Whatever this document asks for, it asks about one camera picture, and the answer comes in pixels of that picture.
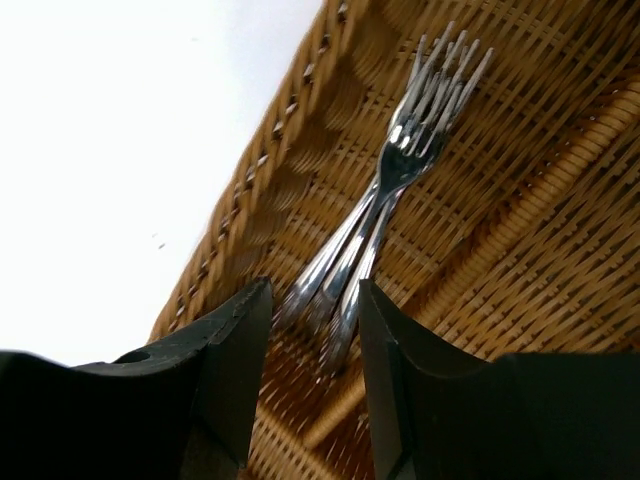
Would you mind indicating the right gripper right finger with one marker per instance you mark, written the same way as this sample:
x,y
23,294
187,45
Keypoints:
x,y
437,412

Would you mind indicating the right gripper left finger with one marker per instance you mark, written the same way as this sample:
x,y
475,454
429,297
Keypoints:
x,y
182,407

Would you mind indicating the silver fork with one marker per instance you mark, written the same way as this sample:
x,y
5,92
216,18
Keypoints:
x,y
302,291
421,124
440,47

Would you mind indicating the brown wicker cutlery tray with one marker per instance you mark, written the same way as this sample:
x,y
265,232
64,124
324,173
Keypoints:
x,y
525,234

